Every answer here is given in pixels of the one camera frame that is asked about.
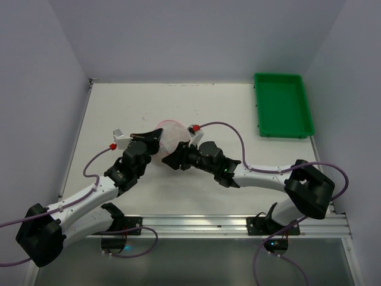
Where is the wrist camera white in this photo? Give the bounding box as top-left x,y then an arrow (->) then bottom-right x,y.
187,125 -> 204,146
110,129 -> 132,150

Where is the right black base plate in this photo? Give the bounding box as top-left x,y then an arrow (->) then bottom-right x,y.
246,216 -> 284,236

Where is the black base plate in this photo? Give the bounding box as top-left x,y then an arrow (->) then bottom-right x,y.
101,216 -> 142,236
246,216 -> 284,236

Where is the green plastic tray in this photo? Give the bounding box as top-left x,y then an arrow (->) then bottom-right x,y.
254,73 -> 315,139

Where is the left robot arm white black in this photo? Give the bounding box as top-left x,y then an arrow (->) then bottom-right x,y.
15,128 -> 163,268

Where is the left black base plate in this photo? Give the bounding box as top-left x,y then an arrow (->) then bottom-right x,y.
101,216 -> 142,236

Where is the white mesh laundry bag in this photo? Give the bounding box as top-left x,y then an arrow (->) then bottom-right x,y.
157,120 -> 191,158

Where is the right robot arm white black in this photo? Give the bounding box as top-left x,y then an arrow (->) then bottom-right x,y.
162,141 -> 335,234

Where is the aluminium rail front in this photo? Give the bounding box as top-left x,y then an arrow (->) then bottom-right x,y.
38,211 -> 352,241

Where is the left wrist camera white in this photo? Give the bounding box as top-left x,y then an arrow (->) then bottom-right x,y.
110,129 -> 132,150

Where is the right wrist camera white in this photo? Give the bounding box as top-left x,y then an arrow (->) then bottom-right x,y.
187,125 -> 204,146

